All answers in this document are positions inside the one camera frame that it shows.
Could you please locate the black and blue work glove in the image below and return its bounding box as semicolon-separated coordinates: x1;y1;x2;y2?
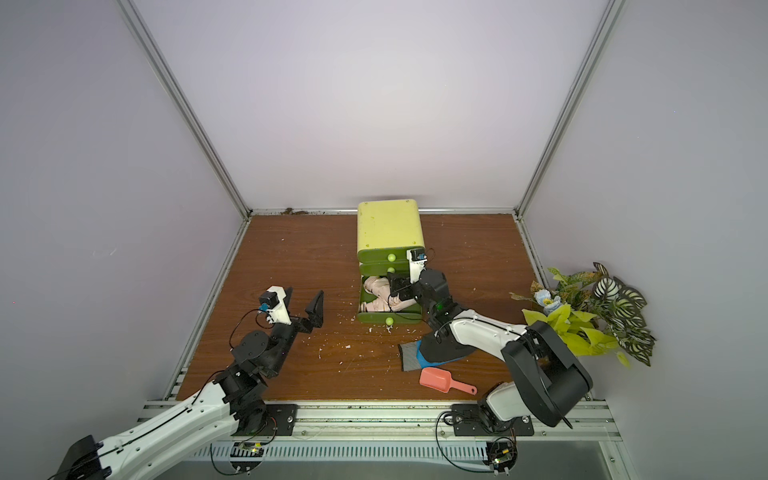
398;334;476;372

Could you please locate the yellow-green drawer cabinet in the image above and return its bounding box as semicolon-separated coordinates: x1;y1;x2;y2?
357;199;425;327

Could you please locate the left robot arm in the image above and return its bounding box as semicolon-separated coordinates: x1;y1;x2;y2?
51;286;324;479

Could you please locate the pink plastic scoop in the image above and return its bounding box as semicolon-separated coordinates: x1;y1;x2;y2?
419;367;478;395

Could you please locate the pink umbrella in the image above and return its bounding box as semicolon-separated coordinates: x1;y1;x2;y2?
359;296;417;312
363;276;392;297

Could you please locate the right electronics board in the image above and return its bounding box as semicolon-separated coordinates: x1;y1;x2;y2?
486;436;518;475

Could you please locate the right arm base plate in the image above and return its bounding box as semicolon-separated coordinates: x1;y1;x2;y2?
449;404;535;437

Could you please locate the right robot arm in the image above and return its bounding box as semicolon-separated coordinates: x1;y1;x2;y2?
387;268;593;432

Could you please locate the electronics board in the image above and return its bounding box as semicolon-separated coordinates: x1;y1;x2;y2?
229;441;266;475
486;436;518;475

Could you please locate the left electronics board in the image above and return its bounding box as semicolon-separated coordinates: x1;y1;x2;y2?
229;441;266;475

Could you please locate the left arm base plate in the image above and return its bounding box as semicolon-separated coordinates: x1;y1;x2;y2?
234;403;298;437

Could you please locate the artificial potted plant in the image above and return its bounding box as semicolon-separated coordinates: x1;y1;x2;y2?
510;262;656;367

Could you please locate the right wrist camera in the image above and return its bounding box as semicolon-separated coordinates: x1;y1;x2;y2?
406;247;428;283

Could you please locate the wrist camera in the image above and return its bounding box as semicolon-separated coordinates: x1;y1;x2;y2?
406;247;428;283
258;286;291;325

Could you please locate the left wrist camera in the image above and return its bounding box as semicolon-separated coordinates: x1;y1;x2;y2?
258;286;291;325

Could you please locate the aluminium front rail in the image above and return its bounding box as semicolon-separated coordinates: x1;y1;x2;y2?
144;400;638;479

